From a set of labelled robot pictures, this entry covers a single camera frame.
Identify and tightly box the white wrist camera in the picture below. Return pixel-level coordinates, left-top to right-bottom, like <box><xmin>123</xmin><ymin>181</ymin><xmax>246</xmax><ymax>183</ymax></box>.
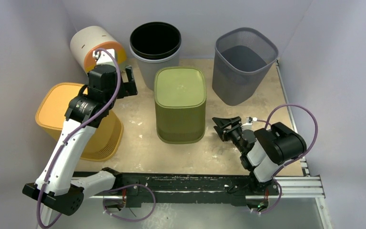
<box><xmin>241</xmin><ymin>117</ymin><xmax>258</xmax><ymax>128</ymax></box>
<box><xmin>92</xmin><ymin>49</ymin><xmax>117</xmax><ymax>67</ymax></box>

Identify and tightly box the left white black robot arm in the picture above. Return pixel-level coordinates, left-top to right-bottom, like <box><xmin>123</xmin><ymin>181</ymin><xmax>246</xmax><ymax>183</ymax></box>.
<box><xmin>22</xmin><ymin>64</ymin><xmax>138</xmax><ymax>216</ymax></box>

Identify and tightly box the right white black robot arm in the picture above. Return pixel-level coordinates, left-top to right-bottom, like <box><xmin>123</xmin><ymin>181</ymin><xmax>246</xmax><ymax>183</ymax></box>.
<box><xmin>212</xmin><ymin>116</ymin><xmax>307</xmax><ymax>194</ymax></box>

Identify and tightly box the grey bin with black liner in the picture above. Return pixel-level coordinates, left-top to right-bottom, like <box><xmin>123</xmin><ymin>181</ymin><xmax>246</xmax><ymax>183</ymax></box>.
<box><xmin>130</xmin><ymin>21</ymin><xmax>182</xmax><ymax>90</ymax></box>

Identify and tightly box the yellow mesh basket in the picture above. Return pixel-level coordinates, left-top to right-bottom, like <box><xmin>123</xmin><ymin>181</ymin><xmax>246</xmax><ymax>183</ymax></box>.
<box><xmin>35</xmin><ymin>82</ymin><xmax>124</xmax><ymax>162</ymax></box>

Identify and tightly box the white orange cylindrical container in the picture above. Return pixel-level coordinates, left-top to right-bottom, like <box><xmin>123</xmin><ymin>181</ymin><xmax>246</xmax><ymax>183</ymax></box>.
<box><xmin>70</xmin><ymin>26</ymin><xmax>127</xmax><ymax>73</ymax></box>

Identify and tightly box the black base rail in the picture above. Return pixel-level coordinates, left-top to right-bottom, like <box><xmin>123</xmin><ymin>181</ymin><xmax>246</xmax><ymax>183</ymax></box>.
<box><xmin>103</xmin><ymin>173</ymin><xmax>279</xmax><ymax>208</ymax></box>

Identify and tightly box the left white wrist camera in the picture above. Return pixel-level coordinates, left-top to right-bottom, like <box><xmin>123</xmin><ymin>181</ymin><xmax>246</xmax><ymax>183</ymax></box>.
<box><xmin>92</xmin><ymin>49</ymin><xmax>117</xmax><ymax>67</ymax></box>

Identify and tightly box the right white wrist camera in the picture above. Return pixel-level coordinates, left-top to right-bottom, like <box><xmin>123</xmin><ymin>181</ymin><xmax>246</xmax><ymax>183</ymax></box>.
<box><xmin>241</xmin><ymin>117</ymin><xmax>258</xmax><ymax>128</ymax></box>

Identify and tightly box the green mesh basket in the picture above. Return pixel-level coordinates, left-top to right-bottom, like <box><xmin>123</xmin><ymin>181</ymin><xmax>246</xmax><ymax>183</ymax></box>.
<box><xmin>154</xmin><ymin>66</ymin><xmax>207</xmax><ymax>144</ymax></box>

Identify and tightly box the grey mesh basket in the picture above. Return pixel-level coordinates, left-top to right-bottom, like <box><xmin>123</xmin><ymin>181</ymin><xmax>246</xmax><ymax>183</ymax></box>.
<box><xmin>212</xmin><ymin>27</ymin><xmax>279</xmax><ymax>106</ymax></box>

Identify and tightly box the aluminium table frame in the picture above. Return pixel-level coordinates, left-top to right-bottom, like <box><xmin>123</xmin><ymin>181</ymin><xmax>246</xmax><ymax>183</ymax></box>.
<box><xmin>36</xmin><ymin>58</ymin><xmax>334</xmax><ymax>229</ymax></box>

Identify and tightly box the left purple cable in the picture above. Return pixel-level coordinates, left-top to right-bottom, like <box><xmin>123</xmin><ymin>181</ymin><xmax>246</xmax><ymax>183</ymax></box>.
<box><xmin>36</xmin><ymin>47</ymin><xmax>122</xmax><ymax>229</ymax></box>

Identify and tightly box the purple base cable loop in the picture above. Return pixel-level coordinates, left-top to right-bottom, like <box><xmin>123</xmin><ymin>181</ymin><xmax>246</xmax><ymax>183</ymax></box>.
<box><xmin>102</xmin><ymin>183</ymin><xmax>156</xmax><ymax>222</ymax></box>

